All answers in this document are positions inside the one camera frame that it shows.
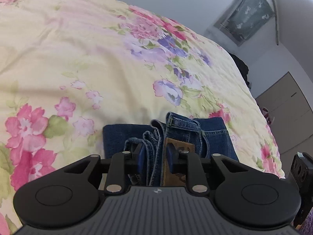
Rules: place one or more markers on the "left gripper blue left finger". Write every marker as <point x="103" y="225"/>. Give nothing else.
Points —
<point x="130" y="161"/>

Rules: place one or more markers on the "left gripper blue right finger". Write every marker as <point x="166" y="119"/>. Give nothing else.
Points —
<point x="180" y="160"/>

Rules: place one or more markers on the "blue denim jeans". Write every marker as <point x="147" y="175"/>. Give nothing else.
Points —
<point x="203" y="136"/>

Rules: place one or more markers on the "black and red clothes pile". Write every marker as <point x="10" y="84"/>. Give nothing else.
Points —
<point x="243" y="69"/>

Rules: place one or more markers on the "floral yellow bed quilt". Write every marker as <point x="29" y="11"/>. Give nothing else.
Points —
<point x="70" y="67"/>

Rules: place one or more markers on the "grey cabinet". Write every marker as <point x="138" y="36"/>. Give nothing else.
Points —
<point x="289" y="113"/>

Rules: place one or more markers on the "purple fuzzy blanket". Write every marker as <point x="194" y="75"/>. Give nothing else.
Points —
<point x="307" y="226"/>

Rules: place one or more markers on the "green patterned window curtain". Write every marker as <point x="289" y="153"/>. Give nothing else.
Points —
<point x="243" y="19"/>

